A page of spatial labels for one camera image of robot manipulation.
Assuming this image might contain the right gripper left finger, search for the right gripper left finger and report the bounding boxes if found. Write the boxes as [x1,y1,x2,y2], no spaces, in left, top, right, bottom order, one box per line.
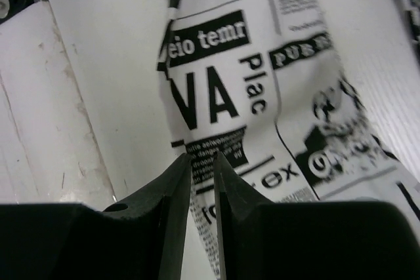
[104,153,191,279]

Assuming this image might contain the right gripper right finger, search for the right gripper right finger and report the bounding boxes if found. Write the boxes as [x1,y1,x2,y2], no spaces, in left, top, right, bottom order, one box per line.
[214,153,419,279]

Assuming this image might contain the newspaper print trousers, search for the newspaper print trousers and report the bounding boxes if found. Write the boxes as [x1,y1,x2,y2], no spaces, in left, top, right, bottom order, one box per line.
[157,0,419,279]

